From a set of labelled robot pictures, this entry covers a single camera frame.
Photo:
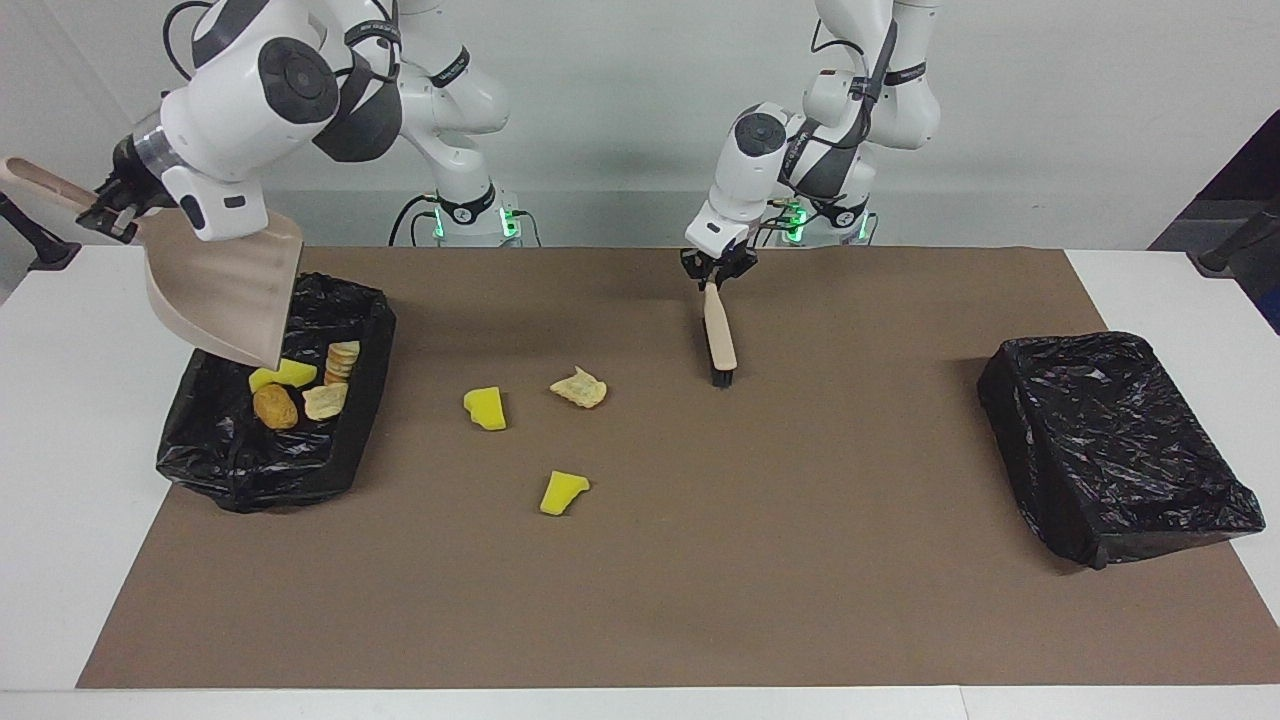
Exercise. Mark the beige plastic dustpan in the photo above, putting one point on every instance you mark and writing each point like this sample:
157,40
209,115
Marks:
230,290

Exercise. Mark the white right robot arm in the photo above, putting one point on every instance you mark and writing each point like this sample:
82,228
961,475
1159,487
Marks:
300,90

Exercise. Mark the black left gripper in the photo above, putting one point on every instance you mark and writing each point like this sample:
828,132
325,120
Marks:
720,262

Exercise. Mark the beige cracker piece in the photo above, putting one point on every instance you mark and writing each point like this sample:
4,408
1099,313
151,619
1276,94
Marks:
325,400
579,388
342,360

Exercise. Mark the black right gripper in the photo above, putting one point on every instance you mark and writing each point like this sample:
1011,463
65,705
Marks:
128,165

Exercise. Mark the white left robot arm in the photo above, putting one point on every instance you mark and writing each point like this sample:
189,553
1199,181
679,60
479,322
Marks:
750,160

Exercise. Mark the orange-brown fried nugget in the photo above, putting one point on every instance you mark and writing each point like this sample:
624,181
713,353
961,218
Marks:
275,406

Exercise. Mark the bin lined with black bag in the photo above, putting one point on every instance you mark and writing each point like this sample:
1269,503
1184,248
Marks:
1110,450
220,460

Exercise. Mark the beige hand brush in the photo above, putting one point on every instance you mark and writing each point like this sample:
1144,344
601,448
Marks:
720,335

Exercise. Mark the brown table mat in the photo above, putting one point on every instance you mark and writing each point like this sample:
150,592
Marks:
640,620

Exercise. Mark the black stand foot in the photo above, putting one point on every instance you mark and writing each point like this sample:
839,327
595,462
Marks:
50,252
1215,262

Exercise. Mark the yellow sponge piece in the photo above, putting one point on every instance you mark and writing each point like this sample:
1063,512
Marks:
563,493
485,408
283,375

